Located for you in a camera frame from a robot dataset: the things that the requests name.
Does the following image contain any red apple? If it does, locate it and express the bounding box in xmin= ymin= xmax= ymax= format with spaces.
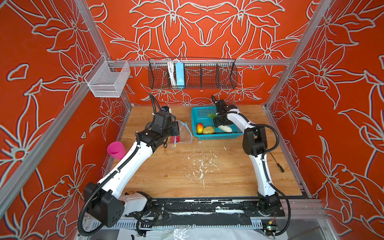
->
xmin=171 ymin=136 xmax=180 ymax=144

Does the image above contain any yellow potato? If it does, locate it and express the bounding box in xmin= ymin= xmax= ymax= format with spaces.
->
xmin=202 ymin=126 xmax=215 ymax=135

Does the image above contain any clear zip top bag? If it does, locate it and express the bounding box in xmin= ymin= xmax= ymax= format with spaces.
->
xmin=170 ymin=120 xmax=193 ymax=149

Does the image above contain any red yellow mango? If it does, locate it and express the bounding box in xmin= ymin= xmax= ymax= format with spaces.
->
xmin=196 ymin=123 xmax=204 ymax=134

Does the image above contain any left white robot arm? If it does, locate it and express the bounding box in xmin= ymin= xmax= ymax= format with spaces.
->
xmin=78 ymin=94 xmax=180 ymax=237

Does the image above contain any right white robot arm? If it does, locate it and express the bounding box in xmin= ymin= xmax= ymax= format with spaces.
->
xmin=214 ymin=102 xmax=292 ymax=237

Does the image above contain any teal plastic basket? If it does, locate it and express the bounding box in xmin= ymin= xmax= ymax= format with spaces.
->
xmin=191 ymin=106 xmax=243 ymax=141

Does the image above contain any pink plastic cup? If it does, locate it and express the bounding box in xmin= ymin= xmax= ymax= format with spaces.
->
xmin=107 ymin=142 xmax=126 ymax=160

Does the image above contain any light blue box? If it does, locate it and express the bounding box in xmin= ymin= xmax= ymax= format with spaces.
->
xmin=175 ymin=62 xmax=185 ymax=89

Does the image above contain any black screwdriver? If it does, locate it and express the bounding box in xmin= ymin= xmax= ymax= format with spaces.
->
xmin=270 ymin=153 xmax=285 ymax=173

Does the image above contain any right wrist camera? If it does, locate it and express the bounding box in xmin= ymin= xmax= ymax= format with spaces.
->
xmin=215 ymin=100 xmax=228 ymax=113

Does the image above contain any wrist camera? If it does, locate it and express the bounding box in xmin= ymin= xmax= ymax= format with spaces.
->
xmin=215 ymin=100 xmax=228 ymax=113
xmin=151 ymin=106 xmax=176 ymax=135

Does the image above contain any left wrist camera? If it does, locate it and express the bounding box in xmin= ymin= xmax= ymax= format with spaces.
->
xmin=151 ymin=106 xmax=176 ymax=135

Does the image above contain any black wire wall basket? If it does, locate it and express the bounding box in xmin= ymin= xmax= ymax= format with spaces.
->
xmin=148 ymin=57 xmax=238 ymax=90

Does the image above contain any white cable bundle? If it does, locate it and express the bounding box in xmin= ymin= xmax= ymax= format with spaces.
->
xmin=166 ymin=59 xmax=177 ymax=87

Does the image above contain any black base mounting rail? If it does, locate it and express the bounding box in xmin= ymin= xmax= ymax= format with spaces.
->
xmin=124 ymin=196 xmax=286 ymax=218

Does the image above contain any clear plastic wall bin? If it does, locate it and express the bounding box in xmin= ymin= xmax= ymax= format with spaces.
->
xmin=84 ymin=56 xmax=131 ymax=98

